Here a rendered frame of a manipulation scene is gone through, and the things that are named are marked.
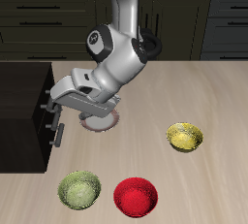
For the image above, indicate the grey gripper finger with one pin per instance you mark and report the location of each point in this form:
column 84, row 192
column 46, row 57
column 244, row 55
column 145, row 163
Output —
column 85, row 115
column 51, row 106

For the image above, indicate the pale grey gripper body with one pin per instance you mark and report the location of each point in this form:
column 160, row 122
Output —
column 77, row 99

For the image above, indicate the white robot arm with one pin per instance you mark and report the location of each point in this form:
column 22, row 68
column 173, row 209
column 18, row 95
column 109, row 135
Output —
column 124, row 56

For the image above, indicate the dark wooden cabinet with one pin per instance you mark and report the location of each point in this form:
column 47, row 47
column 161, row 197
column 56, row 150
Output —
column 19, row 114

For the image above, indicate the white plate with red rim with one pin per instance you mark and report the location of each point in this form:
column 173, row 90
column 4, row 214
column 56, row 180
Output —
column 100, row 125

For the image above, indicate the green bowl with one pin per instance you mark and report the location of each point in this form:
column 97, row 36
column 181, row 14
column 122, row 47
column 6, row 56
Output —
column 79, row 189

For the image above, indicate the dark kitchen cupboards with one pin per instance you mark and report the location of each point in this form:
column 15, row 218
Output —
column 48, row 24

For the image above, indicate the red bowl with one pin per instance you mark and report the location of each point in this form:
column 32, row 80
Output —
column 135, row 197

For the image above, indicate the yellow bowl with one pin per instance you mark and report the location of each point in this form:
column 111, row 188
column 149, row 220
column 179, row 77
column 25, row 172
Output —
column 184, row 136

